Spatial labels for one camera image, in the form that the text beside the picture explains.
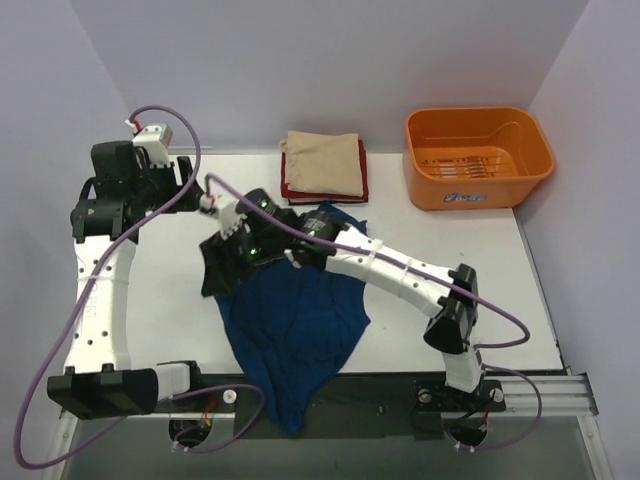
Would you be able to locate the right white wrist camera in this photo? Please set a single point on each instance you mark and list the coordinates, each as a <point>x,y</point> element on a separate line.
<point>222,208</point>

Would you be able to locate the orange plastic basket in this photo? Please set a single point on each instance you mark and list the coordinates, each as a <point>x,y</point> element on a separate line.
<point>474,157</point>

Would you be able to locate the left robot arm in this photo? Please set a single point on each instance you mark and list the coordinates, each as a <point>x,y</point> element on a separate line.
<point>131,180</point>

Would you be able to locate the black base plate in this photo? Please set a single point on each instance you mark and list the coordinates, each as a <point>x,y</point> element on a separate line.
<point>350,406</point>

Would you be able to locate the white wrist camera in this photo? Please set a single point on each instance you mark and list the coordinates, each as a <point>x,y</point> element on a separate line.
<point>222,208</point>
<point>155,139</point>

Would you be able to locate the black folded t shirt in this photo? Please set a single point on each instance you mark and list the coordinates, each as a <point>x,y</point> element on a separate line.
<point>319,201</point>

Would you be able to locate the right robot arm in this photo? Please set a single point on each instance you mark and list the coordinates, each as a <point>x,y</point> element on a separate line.
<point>448,297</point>

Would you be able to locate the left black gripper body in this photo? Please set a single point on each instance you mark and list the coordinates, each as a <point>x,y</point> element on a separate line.
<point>176,178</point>

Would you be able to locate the beige folded t shirt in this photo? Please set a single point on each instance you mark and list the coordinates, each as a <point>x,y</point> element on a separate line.
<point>318,163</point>

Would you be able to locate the red folded t shirt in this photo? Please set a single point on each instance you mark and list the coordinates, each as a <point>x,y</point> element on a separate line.
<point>286,193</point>

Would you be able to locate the blue t shirt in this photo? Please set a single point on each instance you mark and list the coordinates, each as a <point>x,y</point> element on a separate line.
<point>291,330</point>

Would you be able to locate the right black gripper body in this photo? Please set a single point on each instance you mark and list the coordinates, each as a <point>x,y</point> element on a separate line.
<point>223,259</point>

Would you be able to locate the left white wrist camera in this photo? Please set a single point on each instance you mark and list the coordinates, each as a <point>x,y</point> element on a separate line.
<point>155,139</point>

